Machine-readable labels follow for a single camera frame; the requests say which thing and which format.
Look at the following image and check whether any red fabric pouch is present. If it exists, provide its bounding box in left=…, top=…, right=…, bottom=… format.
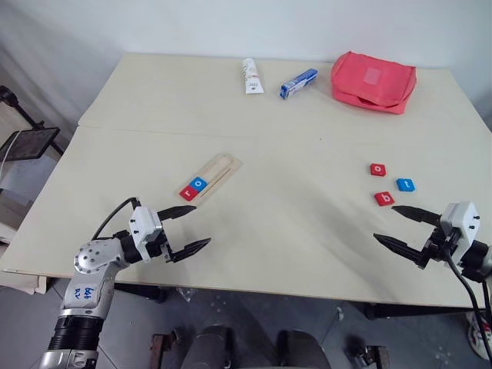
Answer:
left=331, top=51, right=417, bottom=115

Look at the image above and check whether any red letter tile b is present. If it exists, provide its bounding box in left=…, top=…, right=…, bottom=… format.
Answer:
left=374, top=191, right=396, bottom=208

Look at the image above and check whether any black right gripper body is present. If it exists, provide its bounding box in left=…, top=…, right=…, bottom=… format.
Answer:
left=421, top=225, right=461, bottom=267

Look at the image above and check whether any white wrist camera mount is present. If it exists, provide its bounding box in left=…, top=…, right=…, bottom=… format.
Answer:
left=128, top=206, right=165, bottom=263
left=440, top=201, right=481, bottom=257

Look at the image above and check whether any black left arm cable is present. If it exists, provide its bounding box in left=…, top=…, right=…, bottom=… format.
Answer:
left=91, top=197, right=140, bottom=241

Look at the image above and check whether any rusty brown metal bracket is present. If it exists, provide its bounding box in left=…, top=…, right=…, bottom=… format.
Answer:
left=150, top=333, right=174, bottom=363
left=364, top=344, right=390, bottom=369

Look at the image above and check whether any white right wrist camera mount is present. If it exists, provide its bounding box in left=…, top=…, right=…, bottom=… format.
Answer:
left=440, top=201, right=481, bottom=257

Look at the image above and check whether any wooden letter tray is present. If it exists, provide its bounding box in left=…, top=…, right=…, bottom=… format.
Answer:
left=178, top=152, right=245, bottom=201

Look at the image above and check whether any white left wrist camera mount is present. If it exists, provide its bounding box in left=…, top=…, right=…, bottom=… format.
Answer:
left=128, top=206, right=165, bottom=263

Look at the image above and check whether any dark rounded shape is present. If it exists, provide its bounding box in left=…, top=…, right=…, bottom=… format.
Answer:
left=182, top=324, right=235, bottom=369

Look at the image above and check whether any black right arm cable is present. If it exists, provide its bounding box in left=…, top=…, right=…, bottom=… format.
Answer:
left=444, top=253, right=492, bottom=362

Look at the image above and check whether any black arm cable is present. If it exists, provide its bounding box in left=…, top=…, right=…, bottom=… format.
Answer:
left=91, top=197, right=140, bottom=241
left=444, top=253, right=492, bottom=362

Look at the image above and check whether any blue and white carton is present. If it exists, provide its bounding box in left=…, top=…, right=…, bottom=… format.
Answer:
left=279, top=68, right=319, bottom=100

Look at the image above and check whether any white thin cable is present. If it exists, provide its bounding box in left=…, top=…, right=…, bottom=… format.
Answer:
left=0, top=129, right=24, bottom=174

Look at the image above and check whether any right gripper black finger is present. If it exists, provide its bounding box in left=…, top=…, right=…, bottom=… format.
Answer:
left=391, top=204, right=444, bottom=228
left=373, top=233, right=429, bottom=271

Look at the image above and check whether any black tablet screen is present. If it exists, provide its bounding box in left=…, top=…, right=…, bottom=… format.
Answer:
left=0, top=126, right=62, bottom=162

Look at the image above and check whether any white squeeze tube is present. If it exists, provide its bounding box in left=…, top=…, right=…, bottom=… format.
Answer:
left=241, top=57, right=265, bottom=95

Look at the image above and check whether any red letter tile r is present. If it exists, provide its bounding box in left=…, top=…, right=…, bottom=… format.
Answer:
left=179, top=185, right=201, bottom=203

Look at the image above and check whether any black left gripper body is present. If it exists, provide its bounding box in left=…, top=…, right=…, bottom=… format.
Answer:
left=147, top=221, right=174, bottom=264

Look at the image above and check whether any black table frame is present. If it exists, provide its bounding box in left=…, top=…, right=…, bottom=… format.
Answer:
left=114, top=283, right=478, bottom=320

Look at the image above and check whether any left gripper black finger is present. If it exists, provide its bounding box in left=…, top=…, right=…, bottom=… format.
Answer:
left=168, top=237, right=213, bottom=264
left=158, top=204, right=198, bottom=222

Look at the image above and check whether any black tablet stand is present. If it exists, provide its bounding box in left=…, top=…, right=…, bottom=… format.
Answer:
left=0, top=86, right=65, bottom=155

